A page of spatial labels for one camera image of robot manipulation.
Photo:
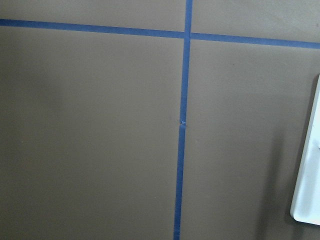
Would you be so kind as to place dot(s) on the white towel rack base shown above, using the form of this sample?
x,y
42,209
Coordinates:
x,y
305,205

